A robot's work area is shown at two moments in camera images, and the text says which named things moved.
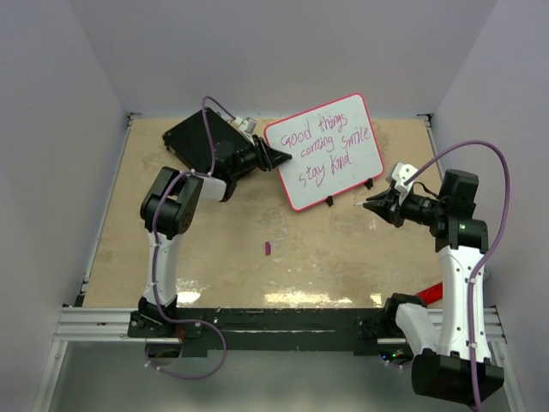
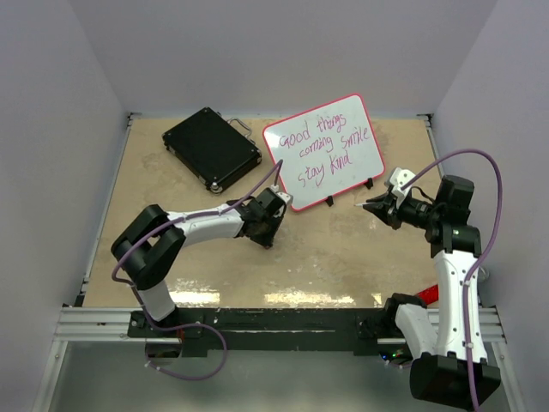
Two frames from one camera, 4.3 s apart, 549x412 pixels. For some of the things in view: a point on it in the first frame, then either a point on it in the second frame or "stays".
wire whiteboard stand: (368, 184) stays
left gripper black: (267, 157) to (266, 241)
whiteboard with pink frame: (333, 148) stays
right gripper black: (383, 207) stays
